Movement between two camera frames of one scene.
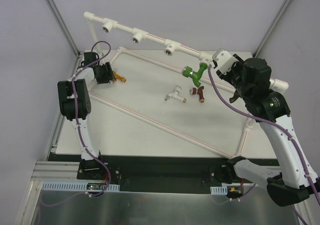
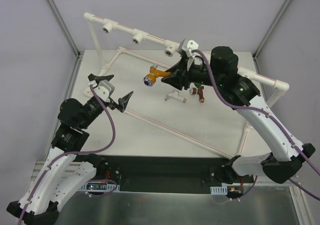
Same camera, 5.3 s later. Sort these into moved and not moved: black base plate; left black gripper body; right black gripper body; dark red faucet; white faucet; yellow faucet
Moved: right black gripper body; yellow faucet; left black gripper body
Not moved: dark red faucet; white faucet; black base plate
